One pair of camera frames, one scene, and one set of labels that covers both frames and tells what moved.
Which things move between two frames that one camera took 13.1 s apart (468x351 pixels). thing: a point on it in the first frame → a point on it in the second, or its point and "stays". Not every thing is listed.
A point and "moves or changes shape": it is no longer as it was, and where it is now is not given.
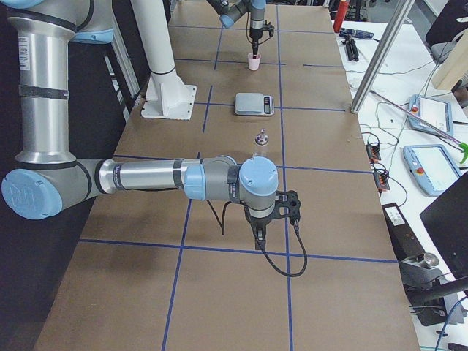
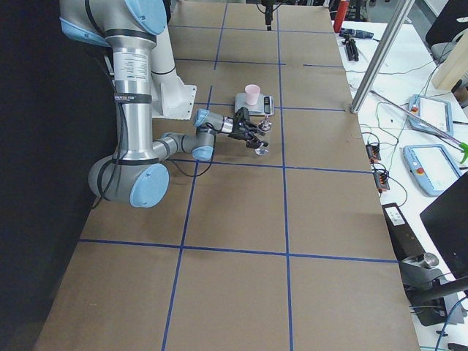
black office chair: x=448 y=25 stays
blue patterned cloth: x=355 y=33 stays
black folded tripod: x=352 y=48 stays
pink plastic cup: x=254 y=63 → x=252 y=93
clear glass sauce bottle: x=261 y=140 moves or changes shape
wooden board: x=454 y=66 stays
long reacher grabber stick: x=463 y=146 stays
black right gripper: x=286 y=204 → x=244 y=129
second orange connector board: x=381 y=178 stays
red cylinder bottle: x=343 y=6 stays
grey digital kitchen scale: x=254 y=104 stays
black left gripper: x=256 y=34 → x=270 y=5
